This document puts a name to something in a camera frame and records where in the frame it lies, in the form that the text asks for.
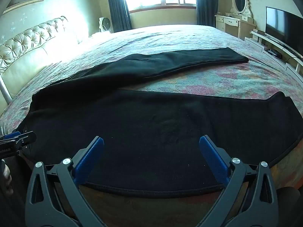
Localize dark blue curtain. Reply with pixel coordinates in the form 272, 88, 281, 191
105, 0, 132, 32
195, 0, 219, 27

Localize black pants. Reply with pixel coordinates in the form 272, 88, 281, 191
18, 47, 296, 198

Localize person's left hand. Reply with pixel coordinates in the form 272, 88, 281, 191
0, 164, 13, 195

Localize floral bedspread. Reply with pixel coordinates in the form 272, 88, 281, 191
0, 25, 303, 218

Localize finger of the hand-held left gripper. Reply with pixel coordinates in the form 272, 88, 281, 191
2, 131, 37, 145

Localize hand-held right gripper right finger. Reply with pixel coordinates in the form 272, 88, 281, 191
199, 135, 278, 227

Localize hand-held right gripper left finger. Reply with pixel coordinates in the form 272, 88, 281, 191
25, 136, 106, 227

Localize cream tufted headboard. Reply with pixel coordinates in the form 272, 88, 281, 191
0, 16, 88, 114

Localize cream dressing table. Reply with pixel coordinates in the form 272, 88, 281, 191
214, 13, 257, 39

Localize white television stand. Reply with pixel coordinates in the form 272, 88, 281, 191
245, 30, 303, 76

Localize white fan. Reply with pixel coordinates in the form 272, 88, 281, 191
98, 16, 112, 33

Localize black television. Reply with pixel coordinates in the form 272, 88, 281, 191
265, 6, 303, 58

